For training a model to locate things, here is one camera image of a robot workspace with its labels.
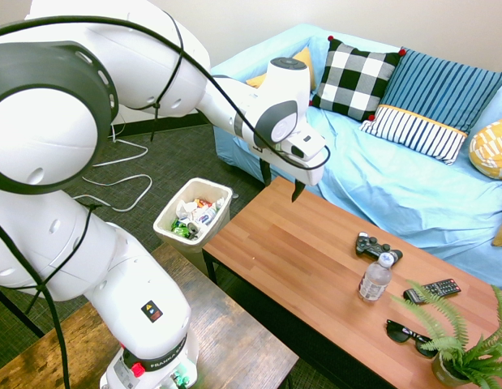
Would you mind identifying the white bottle with blue label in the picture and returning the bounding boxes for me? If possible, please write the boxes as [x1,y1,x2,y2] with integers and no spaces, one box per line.
[195,204,218,227]

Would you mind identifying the clear plastic water bottle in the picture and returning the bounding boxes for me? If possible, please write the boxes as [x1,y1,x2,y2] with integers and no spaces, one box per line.
[358,251,394,303]

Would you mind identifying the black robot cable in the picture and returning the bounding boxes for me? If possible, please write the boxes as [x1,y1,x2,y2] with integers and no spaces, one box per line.
[0,15,332,389]

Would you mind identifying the white crumpled paper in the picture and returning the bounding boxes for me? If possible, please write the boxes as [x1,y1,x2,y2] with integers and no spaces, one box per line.
[176,198,200,220]

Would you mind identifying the white navy striped pillow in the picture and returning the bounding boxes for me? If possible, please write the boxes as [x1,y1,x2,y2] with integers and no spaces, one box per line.
[358,104,469,166]

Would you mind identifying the reddish wooden coffee table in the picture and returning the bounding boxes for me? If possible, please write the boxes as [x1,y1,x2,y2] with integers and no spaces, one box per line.
[201,176,502,389]

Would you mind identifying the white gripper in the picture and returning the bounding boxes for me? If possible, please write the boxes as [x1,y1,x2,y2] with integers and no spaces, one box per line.
[252,143,328,203]

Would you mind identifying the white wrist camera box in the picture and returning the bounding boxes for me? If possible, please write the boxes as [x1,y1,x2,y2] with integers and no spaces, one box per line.
[281,123,328,162]

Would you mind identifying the plain yellow pillow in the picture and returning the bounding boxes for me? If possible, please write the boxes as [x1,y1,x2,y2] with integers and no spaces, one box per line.
[245,46,317,90]

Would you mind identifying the black remote control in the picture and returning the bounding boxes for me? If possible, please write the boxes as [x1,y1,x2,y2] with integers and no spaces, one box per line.
[403,277,462,304]

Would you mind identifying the black stand leg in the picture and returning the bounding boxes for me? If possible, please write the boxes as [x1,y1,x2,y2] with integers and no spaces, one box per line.
[0,282,45,338]

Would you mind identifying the sofa with light blue cover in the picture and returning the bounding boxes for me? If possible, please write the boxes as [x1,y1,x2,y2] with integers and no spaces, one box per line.
[209,22,502,295]

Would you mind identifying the black game controller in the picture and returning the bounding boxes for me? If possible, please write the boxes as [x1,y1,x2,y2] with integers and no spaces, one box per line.
[354,231,404,263]

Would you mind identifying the rustic dark wooden table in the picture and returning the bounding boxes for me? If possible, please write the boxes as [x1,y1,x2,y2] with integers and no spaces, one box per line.
[0,242,300,389]

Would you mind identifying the black sunglasses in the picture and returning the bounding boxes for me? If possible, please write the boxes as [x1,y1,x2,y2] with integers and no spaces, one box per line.
[386,318,438,360]

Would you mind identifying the blue striped pillow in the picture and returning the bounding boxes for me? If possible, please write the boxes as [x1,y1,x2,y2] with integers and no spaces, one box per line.
[380,47,502,135]

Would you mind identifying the yellow white patterned pillow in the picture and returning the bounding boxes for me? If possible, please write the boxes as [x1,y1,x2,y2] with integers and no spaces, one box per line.
[468,115,502,181]

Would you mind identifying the potted green fern plant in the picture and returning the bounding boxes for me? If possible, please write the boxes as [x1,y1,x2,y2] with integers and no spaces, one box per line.
[390,279,502,389]

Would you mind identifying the black white checked pillow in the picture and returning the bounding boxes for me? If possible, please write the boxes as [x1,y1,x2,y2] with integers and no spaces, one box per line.
[307,35,406,122]

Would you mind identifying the white trash bin with liner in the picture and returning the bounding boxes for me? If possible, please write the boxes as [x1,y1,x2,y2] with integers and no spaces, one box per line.
[152,177,239,254]

